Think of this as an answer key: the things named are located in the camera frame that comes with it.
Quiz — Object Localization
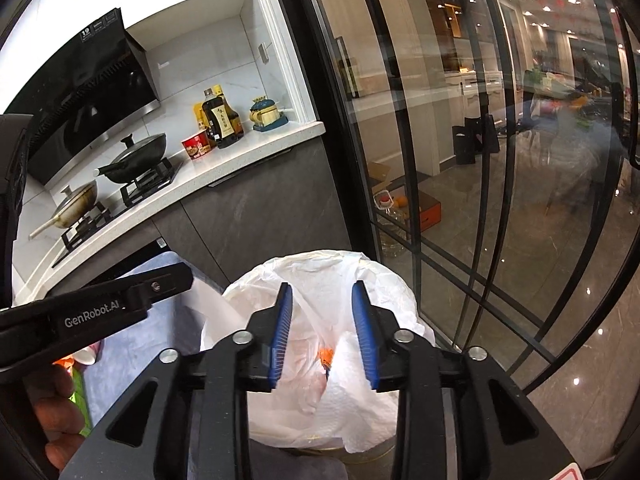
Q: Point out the grey kitchen cabinet white counter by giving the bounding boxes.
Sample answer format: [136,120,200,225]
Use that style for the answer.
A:
[10,120,351,311]

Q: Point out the white display counter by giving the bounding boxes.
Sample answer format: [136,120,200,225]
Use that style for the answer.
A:
[440,67,506,111]

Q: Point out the black range hood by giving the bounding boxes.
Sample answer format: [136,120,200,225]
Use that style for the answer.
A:
[2,7,161,188]

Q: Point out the blue and cream condiment jars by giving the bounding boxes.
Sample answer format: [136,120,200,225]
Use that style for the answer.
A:
[249,95,290,132]

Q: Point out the black paper bag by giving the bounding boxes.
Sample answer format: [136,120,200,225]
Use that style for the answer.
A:
[465,115,501,153]
[452,125,476,165]

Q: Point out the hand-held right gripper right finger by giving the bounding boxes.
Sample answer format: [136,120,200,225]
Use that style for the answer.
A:
[351,280,586,480]

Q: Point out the white paper towel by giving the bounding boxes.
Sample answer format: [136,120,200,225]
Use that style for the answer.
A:
[320,335,401,453]

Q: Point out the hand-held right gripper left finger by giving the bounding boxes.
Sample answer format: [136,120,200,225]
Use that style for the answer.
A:
[59,282,296,480]

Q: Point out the orange cardboard box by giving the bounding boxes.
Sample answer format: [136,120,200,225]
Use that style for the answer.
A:
[402,190,443,231]

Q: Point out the brown cardboard box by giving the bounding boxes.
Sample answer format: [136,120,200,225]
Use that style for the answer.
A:
[367,162,396,193]

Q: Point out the clear plastic oil jug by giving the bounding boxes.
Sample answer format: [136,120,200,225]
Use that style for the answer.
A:
[372,195,413,256]

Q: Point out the black wok with lid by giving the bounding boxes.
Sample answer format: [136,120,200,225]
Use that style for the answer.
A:
[94,132,168,184]

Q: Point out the black built-in oven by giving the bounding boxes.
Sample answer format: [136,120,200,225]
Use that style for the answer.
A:
[47,240,173,306]

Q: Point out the brass frying pan with lid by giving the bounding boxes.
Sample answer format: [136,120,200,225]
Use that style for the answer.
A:
[29,180,99,240]

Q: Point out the black framed glass sliding door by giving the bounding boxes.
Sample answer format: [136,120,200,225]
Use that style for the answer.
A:
[265,0,640,396]

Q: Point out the black gas stove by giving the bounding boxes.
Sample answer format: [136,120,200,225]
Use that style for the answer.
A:
[50,157,183,268]

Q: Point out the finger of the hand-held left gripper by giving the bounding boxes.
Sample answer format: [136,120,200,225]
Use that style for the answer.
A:
[112,262,194,311]

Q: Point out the yellow bottle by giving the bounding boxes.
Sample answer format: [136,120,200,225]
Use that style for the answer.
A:
[193,85,226,136]

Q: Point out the white bin with gold base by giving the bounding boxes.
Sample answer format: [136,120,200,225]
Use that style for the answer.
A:
[252,432,396,480]

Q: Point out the dark soy sauce bottle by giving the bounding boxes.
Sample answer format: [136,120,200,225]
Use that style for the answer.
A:
[202,87,245,150]

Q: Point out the red instant noodle cup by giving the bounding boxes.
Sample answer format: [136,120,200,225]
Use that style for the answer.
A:
[181,130,213,162]

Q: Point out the trash bin with white bag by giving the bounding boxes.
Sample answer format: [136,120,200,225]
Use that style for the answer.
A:
[200,249,438,453]

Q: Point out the green wrapper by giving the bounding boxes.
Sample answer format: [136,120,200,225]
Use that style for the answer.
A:
[70,365,93,436]

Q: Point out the person's left hand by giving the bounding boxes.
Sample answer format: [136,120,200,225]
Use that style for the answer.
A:
[27,364,87,471]

